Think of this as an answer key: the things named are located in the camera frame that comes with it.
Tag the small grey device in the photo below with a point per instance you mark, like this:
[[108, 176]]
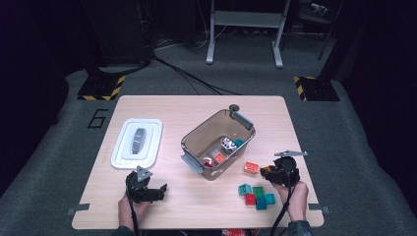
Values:
[[318, 8]]

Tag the black equipment cabinet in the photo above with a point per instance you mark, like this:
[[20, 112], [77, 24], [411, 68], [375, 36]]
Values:
[[118, 29]]

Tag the green toy brick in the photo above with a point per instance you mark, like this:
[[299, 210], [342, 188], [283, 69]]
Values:
[[258, 192]]

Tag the black side table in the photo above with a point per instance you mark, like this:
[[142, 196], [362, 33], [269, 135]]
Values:
[[311, 18]]

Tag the small orange-red toy brick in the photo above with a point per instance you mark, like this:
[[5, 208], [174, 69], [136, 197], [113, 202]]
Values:
[[219, 158]]

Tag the person's right hand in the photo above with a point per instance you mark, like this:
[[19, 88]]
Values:
[[296, 200]]

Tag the red patterned object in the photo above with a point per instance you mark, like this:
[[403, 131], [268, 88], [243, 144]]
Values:
[[234, 232]]

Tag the yellow-orange toy brick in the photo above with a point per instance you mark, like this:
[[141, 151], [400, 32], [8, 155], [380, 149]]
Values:
[[266, 169]]

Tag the red toy brick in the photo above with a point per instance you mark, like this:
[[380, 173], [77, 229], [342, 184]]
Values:
[[208, 165], [250, 199]]

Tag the dark round disc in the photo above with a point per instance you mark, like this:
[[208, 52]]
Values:
[[233, 107]]

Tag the white box lid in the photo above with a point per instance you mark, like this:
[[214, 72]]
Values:
[[126, 157]]

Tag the salmon toy brick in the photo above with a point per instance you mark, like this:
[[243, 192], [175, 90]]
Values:
[[251, 167]]

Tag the white metal desk frame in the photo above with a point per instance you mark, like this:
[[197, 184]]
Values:
[[246, 19]]

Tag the blue toy brick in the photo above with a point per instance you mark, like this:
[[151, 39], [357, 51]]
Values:
[[261, 204]]

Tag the grey tape piece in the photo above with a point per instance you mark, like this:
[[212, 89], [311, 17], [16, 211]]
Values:
[[78, 207], [316, 206]]

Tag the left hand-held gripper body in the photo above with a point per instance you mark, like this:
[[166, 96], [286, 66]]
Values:
[[137, 185]]

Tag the white toy ambulance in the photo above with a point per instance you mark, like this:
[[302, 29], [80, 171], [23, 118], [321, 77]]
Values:
[[228, 144]]

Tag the transparent brown storage box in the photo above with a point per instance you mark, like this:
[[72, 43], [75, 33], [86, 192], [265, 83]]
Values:
[[209, 137]]

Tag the black striped stand base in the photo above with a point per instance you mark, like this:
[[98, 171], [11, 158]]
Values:
[[98, 88], [319, 89]]

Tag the person's left hand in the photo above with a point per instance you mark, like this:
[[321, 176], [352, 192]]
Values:
[[128, 213]]

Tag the dark curtain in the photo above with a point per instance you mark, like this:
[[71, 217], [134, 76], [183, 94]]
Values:
[[387, 82], [26, 82]]

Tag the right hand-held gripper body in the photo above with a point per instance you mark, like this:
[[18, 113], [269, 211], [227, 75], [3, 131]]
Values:
[[285, 170]]

